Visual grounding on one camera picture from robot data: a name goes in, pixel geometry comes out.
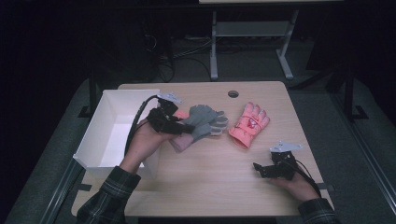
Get person's left hand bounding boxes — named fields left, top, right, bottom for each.
left=119, top=119, right=176, bottom=175

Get pink ski glove red print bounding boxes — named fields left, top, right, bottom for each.
left=228, top=101, right=271, bottom=149

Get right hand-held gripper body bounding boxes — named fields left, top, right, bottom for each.
left=263, top=140, right=304, bottom=181

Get right hand-held gripper black cable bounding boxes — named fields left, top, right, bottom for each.
left=293, top=159, right=322, bottom=198

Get white metal framed desk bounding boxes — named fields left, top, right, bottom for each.
left=198, top=0, right=345, bottom=81

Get person's right hand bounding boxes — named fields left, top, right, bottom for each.
left=269, top=172, right=320, bottom=203

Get pink ski glove grey palm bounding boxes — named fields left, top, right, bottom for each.
left=172, top=109, right=230, bottom=138

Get left hand-held gripper black cable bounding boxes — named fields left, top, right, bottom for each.
left=123, top=94, right=162, bottom=157

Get hand-held gripper black cable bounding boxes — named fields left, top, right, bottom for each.
left=123, top=94, right=162, bottom=157
left=293, top=159, right=322, bottom=198

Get white box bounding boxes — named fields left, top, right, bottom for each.
left=72, top=89, right=166, bottom=181

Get black metal stand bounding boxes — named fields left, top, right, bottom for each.
left=78, top=66, right=101, bottom=119
left=341, top=62, right=370, bottom=121

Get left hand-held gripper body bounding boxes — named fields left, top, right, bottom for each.
left=146, top=91, right=184, bottom=135

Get metal floor rail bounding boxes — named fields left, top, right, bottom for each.
left=39, top=160, right=86, bottom=224
left=330, top=92, right=396, bottom=217

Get bundle of floor cables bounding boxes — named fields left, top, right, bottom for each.
left=141, top=32, right=213, bottom=83

